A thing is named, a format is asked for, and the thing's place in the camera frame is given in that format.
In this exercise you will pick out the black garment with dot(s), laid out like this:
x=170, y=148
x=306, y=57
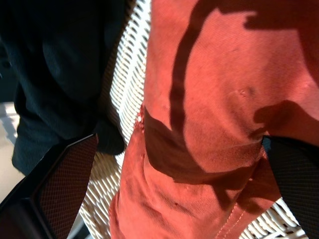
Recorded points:
x=62, y=62

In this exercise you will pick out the orange-red garment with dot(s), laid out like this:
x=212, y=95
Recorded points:
x=224, y=74

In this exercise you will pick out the pale woven basket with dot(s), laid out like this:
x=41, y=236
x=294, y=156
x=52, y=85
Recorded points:
x=127, y=69

